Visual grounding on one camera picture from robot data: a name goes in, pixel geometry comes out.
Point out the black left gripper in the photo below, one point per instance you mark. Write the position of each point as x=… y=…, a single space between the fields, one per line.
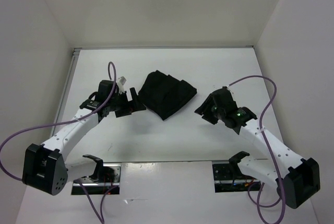
x=127 y=110

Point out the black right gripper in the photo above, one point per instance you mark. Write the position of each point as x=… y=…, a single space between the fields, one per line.
x=204 y=108

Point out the black pleated skirt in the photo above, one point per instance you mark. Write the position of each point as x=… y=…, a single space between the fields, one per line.
x=164 y=94

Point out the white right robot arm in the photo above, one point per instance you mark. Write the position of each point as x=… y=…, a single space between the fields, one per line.
x=294 y=177

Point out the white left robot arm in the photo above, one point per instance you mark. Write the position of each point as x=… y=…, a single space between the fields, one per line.
x=45 y=165

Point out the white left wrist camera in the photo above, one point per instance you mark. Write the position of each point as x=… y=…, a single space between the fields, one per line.
x=120 y=84

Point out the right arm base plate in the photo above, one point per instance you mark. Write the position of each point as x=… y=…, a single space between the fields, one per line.
x=228 y=181

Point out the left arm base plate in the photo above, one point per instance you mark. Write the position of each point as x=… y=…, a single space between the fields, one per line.
x=110 y=178

